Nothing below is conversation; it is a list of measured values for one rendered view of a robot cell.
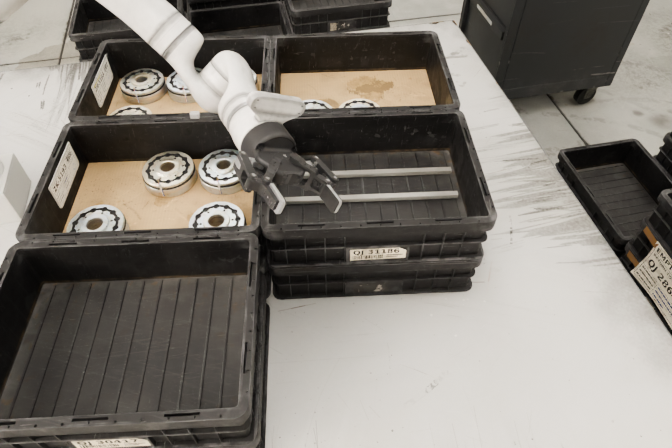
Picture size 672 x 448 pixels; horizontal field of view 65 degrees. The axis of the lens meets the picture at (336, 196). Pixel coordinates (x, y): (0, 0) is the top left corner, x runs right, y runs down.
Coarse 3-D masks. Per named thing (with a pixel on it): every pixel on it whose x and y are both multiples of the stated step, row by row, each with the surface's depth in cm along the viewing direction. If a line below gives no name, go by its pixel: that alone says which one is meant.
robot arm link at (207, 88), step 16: (192, 32) 83; (176, 48) 82; (192, 48) 83; (176, 64) 84; (192, 64) 86; (208, 64) 86; (192, 80) 84; (208, 80) 85; (224, 80) 85; (208, 96) 85
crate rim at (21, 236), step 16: (64, 128) 105; (64, 144) 102; (48, 160) 98; (48, 176) 96; (256, 192) 95; (32, 208) 91; (256, 208) 91; (256, 224) 88; (32, 240) 86; (48, 240) 86
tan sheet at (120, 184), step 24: (96, 168) 111; (120, 168) 111; (96, 192) 107; (120, 192) 107; (144, 192) 107; (192, 192) 107; (240, 192) 107; (72, 216) 102; (144, 216) 102; (168, 216) 102
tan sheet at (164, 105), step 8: (120, 80) 132; (120, 96) 128; (168, 96) 128; (112, 104) 126; (120, 104) 126; (128, 104) 126; (144, 104) 126; (152, 104) 126; (160, 104) 126; (168, 104) 126; (176, 104) 126; (184, 104) 126; (192, 104) 126; (152, 112) 124; (160, 112) 124; (168, 112) 124; (176, 112) 124; (184, 112) 124
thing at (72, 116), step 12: (216, 36) 127; (228, 36) 127; (240, 36) 127; (252, 36) 127; (264, 36) 127; (264, 48) 123; (96, 60) 121; (264, 60) 120; (264, 72) 117; (84, 84) 114; (264, 84) 114; (84, 96) 112; (72, 108) 109; (72, 120) 106; (84, 120) 106; (96, 120) 106
